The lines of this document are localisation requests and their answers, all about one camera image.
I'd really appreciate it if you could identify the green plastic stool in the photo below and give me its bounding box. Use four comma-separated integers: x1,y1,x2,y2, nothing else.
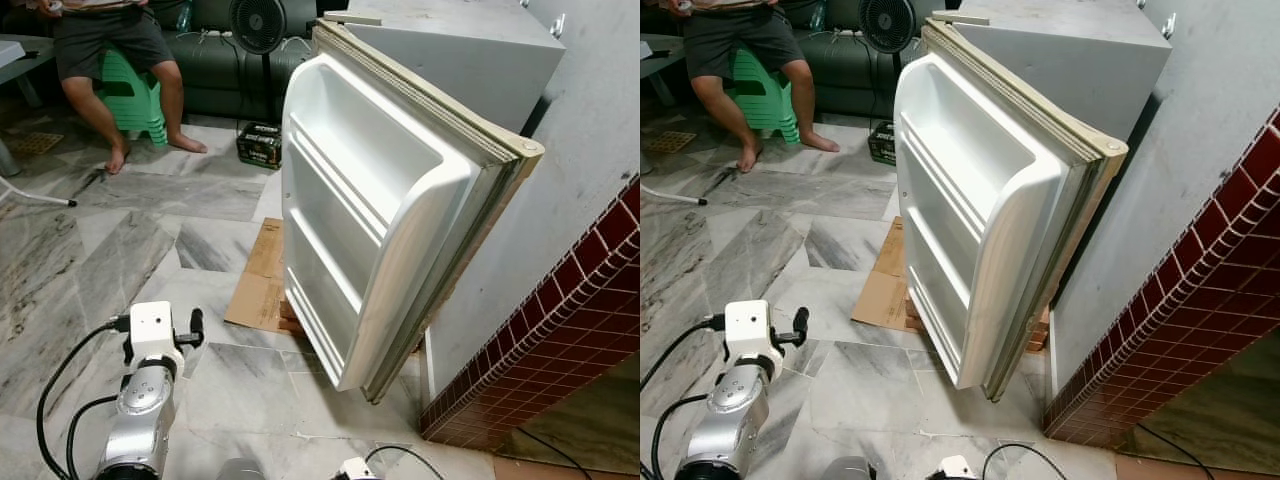
95,45,169,149
725,45,801,146

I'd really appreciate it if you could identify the light blue folding table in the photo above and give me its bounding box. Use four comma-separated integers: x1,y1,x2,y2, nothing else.
640,35,709,206
0,38,79,209

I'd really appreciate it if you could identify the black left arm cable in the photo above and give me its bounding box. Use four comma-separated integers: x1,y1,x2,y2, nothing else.
640,315,726,401
650,395,711,480
65,395,121,480
35,315,133,480

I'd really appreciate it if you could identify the dark leather sofa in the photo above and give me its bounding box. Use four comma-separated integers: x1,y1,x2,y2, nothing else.
790,0,961,121
150,0,331,121

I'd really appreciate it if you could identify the black standing fan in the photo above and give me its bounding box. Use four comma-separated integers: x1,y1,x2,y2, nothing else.
228,0,293,126
858,0,923,126

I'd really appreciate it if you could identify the person in dark shorts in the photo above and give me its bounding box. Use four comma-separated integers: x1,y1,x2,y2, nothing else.
665,0,843,173
25,0,209,176

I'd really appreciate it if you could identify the plain brown cardboard sheet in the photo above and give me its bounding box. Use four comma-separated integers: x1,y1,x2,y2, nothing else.
850,270,911,331
223,272,289,333

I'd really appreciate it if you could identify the green black Long Jack box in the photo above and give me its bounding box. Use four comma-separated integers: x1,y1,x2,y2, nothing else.
235,120,284,171
868,120,901,166

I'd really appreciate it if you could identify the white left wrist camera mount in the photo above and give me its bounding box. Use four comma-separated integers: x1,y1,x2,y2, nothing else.
128,300,186,366
722,298,783,366

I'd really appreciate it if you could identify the yellow patterned floor mat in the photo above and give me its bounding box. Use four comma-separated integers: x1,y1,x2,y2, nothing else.
643,130,699,156
5,130,66,158

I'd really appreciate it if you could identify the white fridge door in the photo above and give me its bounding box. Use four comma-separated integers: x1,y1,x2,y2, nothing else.
893,20,1131,401
280,20,546,406

